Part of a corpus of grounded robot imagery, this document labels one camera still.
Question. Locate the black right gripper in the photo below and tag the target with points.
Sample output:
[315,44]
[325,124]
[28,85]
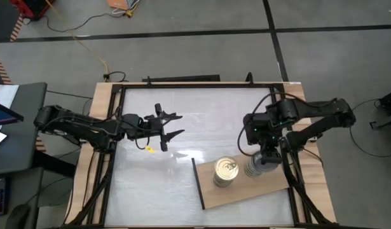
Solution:
[271,154]

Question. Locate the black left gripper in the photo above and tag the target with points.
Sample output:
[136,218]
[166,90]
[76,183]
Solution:
[155,125]

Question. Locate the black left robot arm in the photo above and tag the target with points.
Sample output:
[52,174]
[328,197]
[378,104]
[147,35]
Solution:
[87,127]

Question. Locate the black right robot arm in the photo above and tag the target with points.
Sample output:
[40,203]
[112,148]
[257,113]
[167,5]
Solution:
[293,121]

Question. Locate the light wooden shelf board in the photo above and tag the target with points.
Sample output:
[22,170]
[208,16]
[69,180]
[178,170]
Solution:
[246,191]

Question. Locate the black shelf side panel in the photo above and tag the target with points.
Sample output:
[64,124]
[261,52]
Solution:
[198,184]

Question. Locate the yellow tape tag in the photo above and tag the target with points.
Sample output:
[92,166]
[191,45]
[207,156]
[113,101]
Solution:
[149,149]

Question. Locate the black device stand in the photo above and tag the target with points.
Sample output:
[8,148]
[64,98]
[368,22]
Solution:
[389,101]

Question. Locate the orange cardboard box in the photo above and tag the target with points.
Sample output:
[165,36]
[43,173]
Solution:
[119,4]

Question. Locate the grey desk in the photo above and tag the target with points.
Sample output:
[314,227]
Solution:
[23,152]

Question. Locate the white paper sheet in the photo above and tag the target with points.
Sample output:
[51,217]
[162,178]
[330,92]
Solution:
[4,93]

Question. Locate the black computer mouse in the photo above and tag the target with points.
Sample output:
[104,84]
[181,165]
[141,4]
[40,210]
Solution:
[17,217]

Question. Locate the red equipment box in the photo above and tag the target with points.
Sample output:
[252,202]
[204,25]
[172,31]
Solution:
[33,8]

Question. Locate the black metal table frame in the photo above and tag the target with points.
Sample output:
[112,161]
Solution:
[198,86]

